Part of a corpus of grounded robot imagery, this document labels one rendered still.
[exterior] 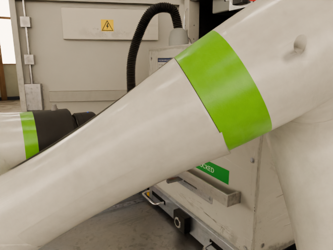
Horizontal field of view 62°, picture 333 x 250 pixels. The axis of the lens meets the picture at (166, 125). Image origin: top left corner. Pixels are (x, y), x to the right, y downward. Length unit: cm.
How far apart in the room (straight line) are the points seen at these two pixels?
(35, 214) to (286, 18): 29
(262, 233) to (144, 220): 41
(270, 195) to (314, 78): 43
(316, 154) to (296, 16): 17
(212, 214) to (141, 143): 53
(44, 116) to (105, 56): 71
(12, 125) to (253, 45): 33
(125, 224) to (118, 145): 70
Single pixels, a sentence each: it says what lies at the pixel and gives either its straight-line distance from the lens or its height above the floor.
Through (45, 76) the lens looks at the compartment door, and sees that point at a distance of 116.
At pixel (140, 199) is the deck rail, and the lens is 107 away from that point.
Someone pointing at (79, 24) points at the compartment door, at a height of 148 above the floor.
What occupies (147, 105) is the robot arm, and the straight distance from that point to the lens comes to 25.
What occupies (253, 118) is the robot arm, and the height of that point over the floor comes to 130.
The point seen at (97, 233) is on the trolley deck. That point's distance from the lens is 92.
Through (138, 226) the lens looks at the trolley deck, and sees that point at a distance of 93.
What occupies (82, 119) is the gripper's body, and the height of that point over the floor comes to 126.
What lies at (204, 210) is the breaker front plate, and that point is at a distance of 78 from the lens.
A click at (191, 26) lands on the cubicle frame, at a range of 112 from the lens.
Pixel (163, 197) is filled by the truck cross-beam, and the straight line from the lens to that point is 95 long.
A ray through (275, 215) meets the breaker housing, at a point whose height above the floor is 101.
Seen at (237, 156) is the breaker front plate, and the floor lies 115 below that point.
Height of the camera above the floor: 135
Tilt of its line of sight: 13 degrees down
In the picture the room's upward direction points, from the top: straight up
